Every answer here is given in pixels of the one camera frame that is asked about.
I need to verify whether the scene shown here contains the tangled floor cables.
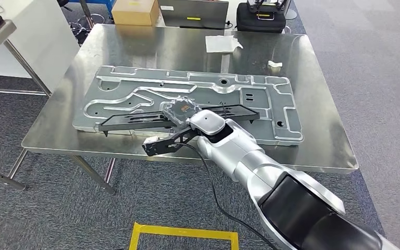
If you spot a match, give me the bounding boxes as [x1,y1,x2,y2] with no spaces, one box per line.
[66,13,115,46]

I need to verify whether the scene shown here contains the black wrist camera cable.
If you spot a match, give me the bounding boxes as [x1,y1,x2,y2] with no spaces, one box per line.
[182,142,281,250]

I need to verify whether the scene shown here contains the yellow floor tape rectangle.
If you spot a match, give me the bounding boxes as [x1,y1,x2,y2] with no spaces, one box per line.
[128,222,240,250]

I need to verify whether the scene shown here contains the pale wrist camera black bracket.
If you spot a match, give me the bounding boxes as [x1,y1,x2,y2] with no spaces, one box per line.
[142,128,202,157]

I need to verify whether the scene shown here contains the black carrying case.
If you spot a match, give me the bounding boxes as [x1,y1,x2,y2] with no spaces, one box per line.
[236,2,288,34]

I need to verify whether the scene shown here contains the grey stamped metal panel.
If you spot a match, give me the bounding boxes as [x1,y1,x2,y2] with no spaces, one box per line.
[72,65,305,147]

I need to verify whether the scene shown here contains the stainless steel workbench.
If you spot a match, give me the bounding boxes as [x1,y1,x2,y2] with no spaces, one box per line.
[8,23,359,196]

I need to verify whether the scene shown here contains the black plastic car part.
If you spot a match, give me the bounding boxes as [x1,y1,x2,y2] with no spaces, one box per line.
[98,104,261,138]

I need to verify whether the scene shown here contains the brown cardboard box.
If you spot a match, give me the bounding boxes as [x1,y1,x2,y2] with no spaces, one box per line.
[111,0,160,27]

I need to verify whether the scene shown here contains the white paper sheet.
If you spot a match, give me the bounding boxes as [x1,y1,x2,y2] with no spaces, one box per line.
[205,34,244,54]

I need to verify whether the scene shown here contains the chrome pole with base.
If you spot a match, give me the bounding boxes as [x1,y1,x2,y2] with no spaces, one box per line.
[77,0,96,31]
[284,0,298,21]

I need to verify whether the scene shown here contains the grey laptop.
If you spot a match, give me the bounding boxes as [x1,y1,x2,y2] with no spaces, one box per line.
[157,0,234,30]

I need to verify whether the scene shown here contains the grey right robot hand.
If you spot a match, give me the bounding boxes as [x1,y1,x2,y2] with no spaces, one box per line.
[162,96,203,134]

